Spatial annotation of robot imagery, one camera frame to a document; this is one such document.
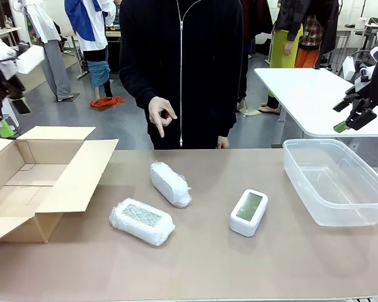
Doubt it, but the unwrapped white digital clock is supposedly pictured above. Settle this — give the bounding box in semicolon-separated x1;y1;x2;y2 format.
229;188;269;237

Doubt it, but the bubble-wrapped clock with visible screen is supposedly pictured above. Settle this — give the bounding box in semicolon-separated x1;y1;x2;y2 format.
109;197;176;247

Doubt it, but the person's left forearm black sleeve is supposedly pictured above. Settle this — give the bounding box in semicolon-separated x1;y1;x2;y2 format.
217;62;249;139

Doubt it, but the person's right forearm black sleeve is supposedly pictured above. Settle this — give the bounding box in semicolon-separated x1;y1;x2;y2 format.
118;59;157;111

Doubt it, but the bubble-wrapped clock fully white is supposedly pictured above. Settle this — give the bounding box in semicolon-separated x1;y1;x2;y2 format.
149;160;193;208

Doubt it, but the person's right hand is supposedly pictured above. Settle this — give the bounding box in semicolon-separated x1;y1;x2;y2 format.
147;96;178;138

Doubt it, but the black floor mat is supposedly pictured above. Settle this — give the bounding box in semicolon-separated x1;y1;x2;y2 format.
11;98;32;115

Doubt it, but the white side table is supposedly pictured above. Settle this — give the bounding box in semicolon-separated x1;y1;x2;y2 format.
253;67;378;148

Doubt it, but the wooden background desk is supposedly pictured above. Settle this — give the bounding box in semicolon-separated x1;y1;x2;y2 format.
0;26;22;48

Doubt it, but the figure in white shirt grey trousers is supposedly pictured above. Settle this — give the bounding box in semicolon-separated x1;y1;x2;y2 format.
17;0;72;102

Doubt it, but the grey background desk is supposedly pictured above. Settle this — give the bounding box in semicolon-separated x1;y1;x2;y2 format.
333;24;378;69

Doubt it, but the figure in plaid shirt orange trousers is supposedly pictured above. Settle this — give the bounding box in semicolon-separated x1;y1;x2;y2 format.
294;14;323;69

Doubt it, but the clear plastic container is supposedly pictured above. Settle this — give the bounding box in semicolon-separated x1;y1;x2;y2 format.
282;138;378;227

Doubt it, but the figure in yellow apron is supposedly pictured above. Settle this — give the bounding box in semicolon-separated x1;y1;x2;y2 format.
258;0;304;116

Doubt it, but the open cardboard box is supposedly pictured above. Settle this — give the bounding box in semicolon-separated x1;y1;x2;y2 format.
0;125;120;245

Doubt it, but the orange cloth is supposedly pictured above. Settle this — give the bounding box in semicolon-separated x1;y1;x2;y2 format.
89;95;127;109

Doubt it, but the figure in white blue jacket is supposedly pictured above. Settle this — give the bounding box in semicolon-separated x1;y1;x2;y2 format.
64;0;117;101

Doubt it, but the dark red hanging garment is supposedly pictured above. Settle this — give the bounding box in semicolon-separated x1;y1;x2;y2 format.
240;0;274;36

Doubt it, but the person in black zip hoodie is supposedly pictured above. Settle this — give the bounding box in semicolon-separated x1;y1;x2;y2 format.
118;0;249;150

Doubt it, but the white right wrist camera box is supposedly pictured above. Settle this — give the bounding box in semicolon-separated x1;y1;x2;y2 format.
342;55;373;92

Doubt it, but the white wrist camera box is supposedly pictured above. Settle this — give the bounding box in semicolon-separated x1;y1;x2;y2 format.
342;55;373;92
15;45;47;76

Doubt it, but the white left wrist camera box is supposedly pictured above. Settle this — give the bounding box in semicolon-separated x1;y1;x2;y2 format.
15;45;47;76

